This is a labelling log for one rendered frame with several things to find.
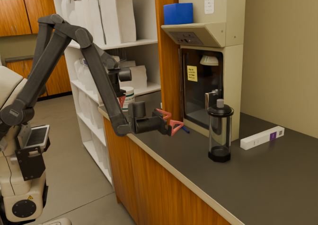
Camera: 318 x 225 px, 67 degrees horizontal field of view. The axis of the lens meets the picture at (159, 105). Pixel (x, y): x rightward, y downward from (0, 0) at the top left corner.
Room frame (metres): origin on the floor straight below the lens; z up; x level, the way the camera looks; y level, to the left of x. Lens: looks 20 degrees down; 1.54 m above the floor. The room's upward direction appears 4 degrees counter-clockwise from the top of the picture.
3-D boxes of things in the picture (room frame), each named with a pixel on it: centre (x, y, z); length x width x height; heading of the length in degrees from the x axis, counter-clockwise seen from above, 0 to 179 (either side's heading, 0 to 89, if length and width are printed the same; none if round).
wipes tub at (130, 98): (1.65, 0.24, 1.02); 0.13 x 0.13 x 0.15
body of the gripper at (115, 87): (1.26, 0.23, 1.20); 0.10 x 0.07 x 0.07; 124
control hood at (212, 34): (1.13, -0.17, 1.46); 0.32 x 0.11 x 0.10; 30
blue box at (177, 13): (1.21, -0.12, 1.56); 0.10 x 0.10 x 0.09; 30
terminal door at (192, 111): (1.16, -0.21, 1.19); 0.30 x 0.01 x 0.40; 30
